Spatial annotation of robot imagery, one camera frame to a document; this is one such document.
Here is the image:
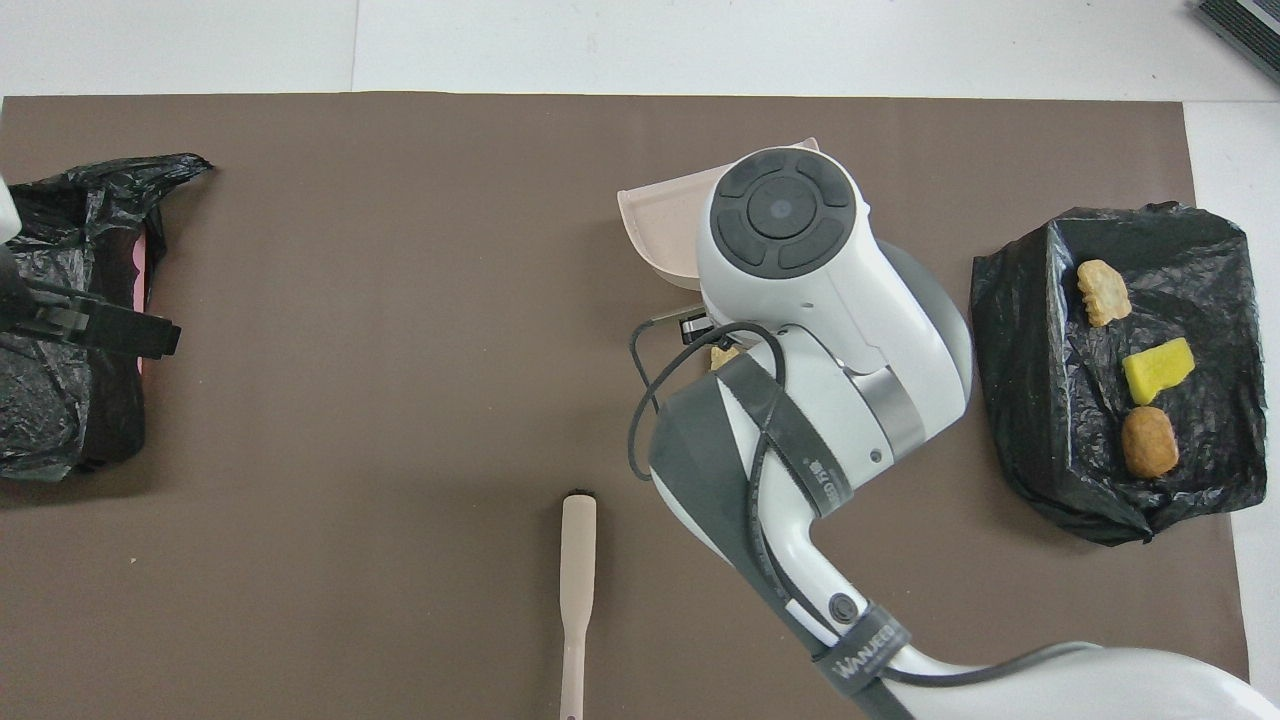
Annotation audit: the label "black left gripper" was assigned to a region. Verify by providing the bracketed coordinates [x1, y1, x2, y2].
[0, 277, 183, 359]

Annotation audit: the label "beige plastic dustpan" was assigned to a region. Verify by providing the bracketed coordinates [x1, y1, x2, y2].
[616, 137, 823, 292]

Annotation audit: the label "beige hand brush black bristles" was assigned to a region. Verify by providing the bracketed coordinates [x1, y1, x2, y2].
[559, 487, 599, 720]

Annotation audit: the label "yellow sponge piece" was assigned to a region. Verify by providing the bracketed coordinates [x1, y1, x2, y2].
[1122, 337, 1197, 407]

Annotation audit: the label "brown sponge lump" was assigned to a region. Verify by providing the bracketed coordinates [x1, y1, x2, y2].
[1120, 405, 1180, 479]

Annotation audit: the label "pink bin black bag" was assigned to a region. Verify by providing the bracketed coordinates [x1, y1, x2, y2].
[0, 153, 214, 484]

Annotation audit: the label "flat bin black bag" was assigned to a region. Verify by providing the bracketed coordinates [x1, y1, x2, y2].
[968, 200, 1269, 547]

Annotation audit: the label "brown table mat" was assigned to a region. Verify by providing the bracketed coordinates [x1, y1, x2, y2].
[0, 92, 1256, 720]

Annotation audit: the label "grey ribbed device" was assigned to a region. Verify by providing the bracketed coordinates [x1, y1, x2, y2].
[1195, 0, 1280, 86]

